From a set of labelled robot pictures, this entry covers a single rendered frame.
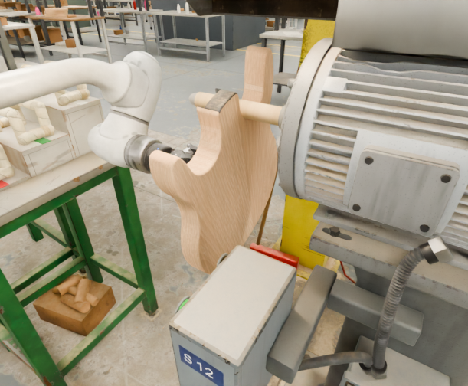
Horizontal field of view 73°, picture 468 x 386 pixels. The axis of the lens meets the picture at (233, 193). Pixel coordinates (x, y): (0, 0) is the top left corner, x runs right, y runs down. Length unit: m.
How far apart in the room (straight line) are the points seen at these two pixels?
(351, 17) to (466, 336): 0.46
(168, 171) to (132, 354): 1.35
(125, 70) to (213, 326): 0.63
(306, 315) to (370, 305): 0.10
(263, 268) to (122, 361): 1.34
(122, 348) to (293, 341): 1.35
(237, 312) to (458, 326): 0.33
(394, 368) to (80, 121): 1.10
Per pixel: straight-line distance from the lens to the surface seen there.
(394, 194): 0.41
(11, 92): 0.73
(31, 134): 1.18
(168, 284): 1.93
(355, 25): 0.43
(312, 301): 0.52
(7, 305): 1.20
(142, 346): 1.73
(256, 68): 0.64
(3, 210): 1.06
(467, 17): 0.42
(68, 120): 1.20
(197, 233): 0.58
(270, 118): 0.56
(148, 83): 0.85
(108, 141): 0.85
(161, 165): 0.46
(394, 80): 0.44
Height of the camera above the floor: 1.44
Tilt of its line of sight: 33 degrees down
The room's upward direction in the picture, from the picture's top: straight up
